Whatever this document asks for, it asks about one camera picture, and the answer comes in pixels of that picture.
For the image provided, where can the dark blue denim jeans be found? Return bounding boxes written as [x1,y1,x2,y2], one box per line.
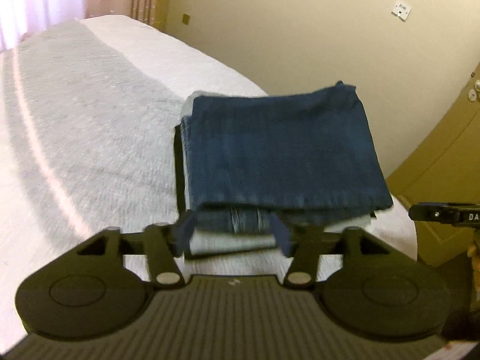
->
[180,82,393,235]

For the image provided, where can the light blue folded garment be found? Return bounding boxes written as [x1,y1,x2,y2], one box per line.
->
[181,89,373,258]

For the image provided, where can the wooden wardrobe door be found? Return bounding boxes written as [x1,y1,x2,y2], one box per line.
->
[387,70,479,267]

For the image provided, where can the black folded garment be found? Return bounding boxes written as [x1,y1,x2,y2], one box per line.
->
[173,125,378,260]

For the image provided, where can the white wall socket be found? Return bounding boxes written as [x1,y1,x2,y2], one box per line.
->
[391,0,412,22]

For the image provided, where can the small dark wall plate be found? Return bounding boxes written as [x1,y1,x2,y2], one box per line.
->
[182,14,190,25]

